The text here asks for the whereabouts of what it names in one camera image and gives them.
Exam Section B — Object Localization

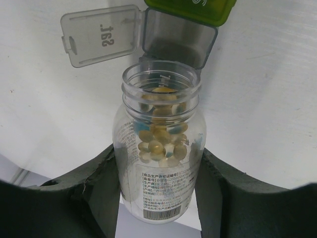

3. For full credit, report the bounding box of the weekly pill organizer strip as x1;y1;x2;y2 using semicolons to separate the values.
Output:
60;0;235;69

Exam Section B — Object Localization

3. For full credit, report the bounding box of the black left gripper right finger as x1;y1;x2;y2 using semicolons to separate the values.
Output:
195;149;317;238

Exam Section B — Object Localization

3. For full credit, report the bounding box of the clear glass pill bottle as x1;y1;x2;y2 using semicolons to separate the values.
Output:
112;60;207;225

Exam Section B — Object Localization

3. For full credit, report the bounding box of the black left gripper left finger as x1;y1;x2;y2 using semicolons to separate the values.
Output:
0;146;120;238

